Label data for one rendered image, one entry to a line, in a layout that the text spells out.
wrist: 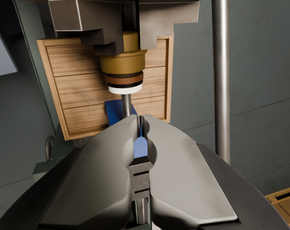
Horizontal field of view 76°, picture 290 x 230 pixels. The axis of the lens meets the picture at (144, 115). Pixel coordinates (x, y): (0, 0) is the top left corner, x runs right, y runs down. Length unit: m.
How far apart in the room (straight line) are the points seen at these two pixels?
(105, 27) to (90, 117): 0.39
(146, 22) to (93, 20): 0.12
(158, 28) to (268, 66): 1.95
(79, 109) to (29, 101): 1.03
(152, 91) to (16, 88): 1.16
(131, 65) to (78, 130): 0.37
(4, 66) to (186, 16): 0.58
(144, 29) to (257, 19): 1.70
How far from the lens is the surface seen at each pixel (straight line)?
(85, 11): 0.25
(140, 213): 1.06
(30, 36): 0.93
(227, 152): 0.18
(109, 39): 0.29
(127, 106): 0.39
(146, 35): 0.35
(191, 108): 1.86
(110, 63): 0.33
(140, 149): 0.43
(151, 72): 0.60
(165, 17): 0.36
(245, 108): 2.28
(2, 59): 0.75
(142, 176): 0.70
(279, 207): 3.79
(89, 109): 0.61
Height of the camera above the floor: 1.44
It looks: 58 degrees down
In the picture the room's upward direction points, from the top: 149 degrees clockwise
